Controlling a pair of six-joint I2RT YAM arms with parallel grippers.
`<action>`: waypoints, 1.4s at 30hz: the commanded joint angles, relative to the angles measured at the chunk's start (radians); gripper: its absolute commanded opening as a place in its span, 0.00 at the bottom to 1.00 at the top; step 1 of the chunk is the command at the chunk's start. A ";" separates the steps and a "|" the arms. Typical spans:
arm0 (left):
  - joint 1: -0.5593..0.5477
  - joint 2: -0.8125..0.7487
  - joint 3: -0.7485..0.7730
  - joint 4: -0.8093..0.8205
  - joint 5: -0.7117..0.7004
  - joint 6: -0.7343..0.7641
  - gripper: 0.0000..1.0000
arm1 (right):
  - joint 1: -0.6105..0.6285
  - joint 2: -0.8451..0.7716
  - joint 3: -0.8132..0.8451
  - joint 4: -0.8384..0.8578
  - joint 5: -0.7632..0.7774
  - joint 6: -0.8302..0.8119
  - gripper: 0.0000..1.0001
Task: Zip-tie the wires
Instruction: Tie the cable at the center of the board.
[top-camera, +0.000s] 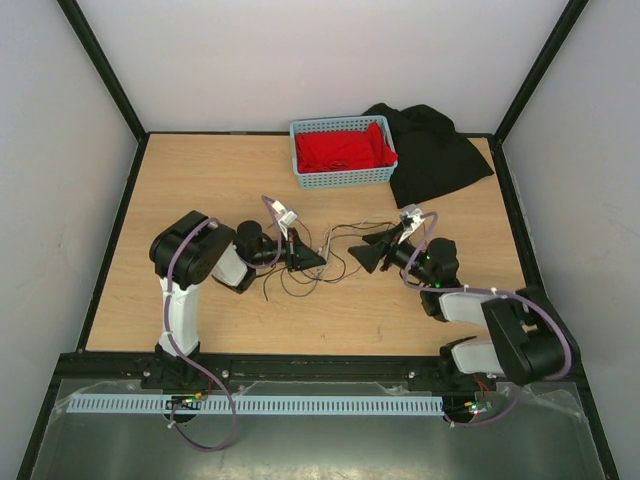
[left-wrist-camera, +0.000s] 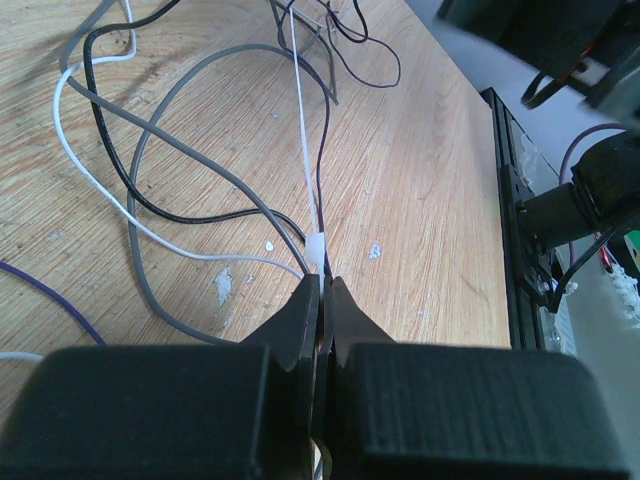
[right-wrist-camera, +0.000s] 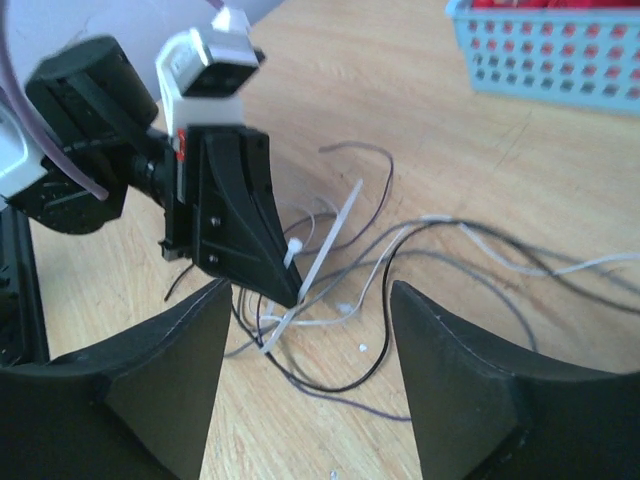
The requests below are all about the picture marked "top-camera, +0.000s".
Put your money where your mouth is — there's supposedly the black cloth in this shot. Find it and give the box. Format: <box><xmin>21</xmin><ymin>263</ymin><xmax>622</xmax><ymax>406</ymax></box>
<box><xmin>365</xmin><ymin>103</ymin><xmax>494</xmax><ymax>208</ymax></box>

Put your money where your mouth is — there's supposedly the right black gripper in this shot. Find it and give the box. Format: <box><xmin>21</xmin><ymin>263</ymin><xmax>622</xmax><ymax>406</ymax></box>
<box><xmin>347</xmin><ymin>222</ymin><xmax>434</xmax><ymax>286</ymax></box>

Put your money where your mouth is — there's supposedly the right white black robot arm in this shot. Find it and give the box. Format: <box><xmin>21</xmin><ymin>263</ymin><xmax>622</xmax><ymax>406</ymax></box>
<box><xmin>348</xmin><ymin>226</ymin><xmax>580</xmax><ymax>389</ymax></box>

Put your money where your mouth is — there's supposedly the light blue slotted cable duct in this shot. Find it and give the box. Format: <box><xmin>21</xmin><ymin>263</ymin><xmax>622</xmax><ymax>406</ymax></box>
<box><xmin>65</xmin><ymin>394</ymin><xmax>443</xmax><ymax>416</ymax></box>

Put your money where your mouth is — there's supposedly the red cloth in basket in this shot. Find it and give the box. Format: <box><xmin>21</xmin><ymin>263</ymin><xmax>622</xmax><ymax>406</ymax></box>
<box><xmin>295</xmin><ymin>123</ymin><xmax>398</xmax><ymax>174</ymax></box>

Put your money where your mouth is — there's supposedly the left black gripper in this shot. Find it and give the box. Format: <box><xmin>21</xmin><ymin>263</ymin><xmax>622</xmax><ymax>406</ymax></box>
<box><xmin>251</xmin><ymin>227</ymin><xmax>325</xmax><ymax>272</ymax></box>

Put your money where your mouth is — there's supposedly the light blue plastic basket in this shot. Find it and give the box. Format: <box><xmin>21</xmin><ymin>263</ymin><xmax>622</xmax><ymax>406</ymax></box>
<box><xmin>289</xmin><ymin>115</ymin><xmax>398</xmax><ymax>189</ymax></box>

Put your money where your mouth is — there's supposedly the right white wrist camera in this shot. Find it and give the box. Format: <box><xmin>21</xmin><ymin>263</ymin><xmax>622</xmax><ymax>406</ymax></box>
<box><xmin>399</xmin><ymin>204</ymin><xmax>424</xmax><ymax>243</ymax></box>

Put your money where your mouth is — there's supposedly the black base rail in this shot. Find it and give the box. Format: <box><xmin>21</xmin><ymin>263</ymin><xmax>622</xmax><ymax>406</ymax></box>
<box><xmin>54</xmin><ymin>352</ymin><xmax>584</xmax><ymax>394</ymax></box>

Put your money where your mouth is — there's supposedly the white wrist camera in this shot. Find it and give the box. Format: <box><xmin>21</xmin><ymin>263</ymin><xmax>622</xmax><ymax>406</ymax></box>
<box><xmin>271</xmin><ymin>200</ymin><xmax>298</xmax><ymax>239</ymax></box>
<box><xmin>399</xmin><ymin>204</ymin><xmax>424</xmax><ymax>243</ymax></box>

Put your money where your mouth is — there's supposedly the black wire bundle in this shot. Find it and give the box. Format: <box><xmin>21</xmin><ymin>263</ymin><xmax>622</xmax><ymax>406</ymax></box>
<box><xmin>262</xmin><ymin>213</ymin><xmax>406</xmax><ymax>304</ymax></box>

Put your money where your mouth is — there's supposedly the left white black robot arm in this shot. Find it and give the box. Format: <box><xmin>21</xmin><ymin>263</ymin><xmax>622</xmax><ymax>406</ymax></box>
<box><xmin>149</xmin><ymin>211</ymin><xmax>326</xmax><ymax>388</ymax></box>

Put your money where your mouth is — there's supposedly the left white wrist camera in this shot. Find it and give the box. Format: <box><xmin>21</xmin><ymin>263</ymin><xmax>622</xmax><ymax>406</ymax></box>
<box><xmin>271</xmin><ymin>200</ymin><xmax>298</xmax><ymax>239</ymax></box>

